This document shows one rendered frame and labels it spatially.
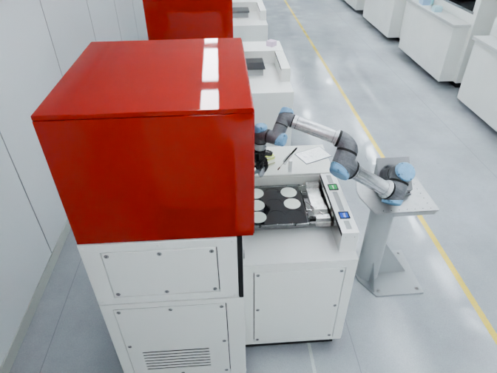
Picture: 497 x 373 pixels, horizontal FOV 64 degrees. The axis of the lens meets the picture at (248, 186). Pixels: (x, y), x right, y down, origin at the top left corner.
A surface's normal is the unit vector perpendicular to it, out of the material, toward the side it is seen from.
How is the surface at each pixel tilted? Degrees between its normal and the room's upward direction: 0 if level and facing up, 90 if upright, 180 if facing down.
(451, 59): 90
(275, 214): 0
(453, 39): 90
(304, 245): 0
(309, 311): 90
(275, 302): 90
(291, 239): 0
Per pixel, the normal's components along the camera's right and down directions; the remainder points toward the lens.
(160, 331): 0.07, 0.60
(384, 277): -0.01, -0.80
